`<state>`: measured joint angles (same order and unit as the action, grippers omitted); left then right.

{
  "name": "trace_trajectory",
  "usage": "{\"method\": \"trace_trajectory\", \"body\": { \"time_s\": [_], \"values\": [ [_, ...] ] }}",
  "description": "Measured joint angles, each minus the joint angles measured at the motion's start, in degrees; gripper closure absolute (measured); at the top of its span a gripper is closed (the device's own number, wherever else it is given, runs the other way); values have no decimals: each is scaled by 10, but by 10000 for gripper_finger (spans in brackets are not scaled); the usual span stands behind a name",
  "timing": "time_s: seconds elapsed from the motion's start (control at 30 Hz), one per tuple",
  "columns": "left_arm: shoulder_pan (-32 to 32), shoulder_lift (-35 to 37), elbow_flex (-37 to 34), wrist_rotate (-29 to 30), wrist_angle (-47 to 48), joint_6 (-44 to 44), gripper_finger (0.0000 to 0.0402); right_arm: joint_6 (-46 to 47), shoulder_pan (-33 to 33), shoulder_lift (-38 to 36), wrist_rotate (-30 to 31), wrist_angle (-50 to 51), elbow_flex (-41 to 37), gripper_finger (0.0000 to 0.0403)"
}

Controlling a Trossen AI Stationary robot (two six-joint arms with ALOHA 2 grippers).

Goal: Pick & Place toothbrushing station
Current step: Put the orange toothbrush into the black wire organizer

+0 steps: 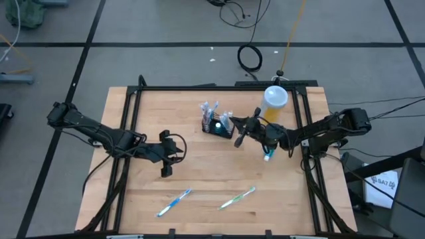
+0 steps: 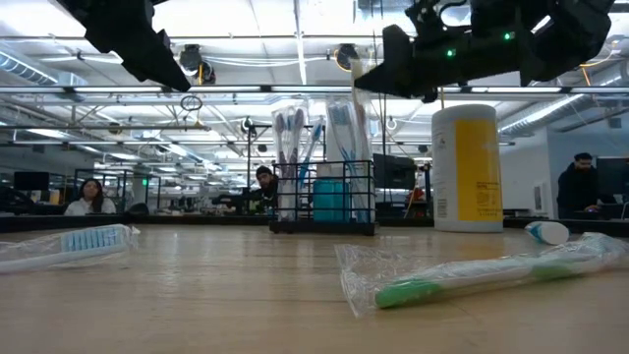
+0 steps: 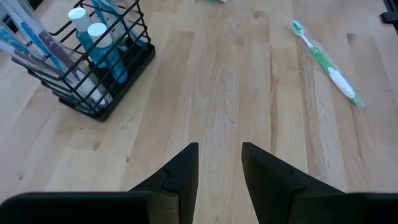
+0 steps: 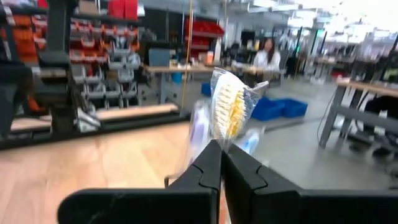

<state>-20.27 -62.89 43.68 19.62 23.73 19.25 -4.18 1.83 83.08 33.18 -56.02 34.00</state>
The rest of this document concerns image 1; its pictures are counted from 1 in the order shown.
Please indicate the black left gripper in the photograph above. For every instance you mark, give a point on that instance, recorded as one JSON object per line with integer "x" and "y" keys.
{"x": 162, "y": 151}

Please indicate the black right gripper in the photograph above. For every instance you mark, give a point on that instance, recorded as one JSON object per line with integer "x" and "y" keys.
{"x": 269, "y": 136}

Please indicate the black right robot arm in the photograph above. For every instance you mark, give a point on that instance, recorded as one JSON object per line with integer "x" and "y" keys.
{"x": 332, "y": 127}

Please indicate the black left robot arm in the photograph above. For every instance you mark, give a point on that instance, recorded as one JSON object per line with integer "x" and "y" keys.
{"x": 99, "y": 136}

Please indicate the white yellow-label wipes canister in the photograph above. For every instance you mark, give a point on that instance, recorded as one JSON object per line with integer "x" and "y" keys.
{"x": 275, "y": 96}

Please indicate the black round knob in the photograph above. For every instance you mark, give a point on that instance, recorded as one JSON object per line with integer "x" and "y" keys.
{"x": 280, "y": 72}

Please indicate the green toothbrush in clear bag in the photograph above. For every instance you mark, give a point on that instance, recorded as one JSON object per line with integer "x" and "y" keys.
{"x": 237, "y": 198}

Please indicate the black table clamp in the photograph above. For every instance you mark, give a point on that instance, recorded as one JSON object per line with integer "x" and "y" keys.
{"x": 268, "y": 233}
{"x": 171, "y": 232}

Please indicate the black metal bar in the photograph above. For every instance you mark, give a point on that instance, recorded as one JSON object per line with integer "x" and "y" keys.
{"x": 382, "y": 165}

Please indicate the white labelled box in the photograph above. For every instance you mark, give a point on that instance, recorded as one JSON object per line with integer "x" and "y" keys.
{"x": 382, "y": 192}

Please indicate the grey metal base bar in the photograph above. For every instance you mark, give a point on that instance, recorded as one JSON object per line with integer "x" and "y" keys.
{"x": 16, "y": 79}

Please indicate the grey flat plate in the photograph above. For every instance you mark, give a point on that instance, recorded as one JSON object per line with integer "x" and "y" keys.
{"x": 53, "y": 2}

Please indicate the green fabric bag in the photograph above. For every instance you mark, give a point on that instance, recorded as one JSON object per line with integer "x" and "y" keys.
{"x": 26, "y": 13}

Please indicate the black metal table frame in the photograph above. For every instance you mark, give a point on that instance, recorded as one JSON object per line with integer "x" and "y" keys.
{"x": 216, "y": 88}

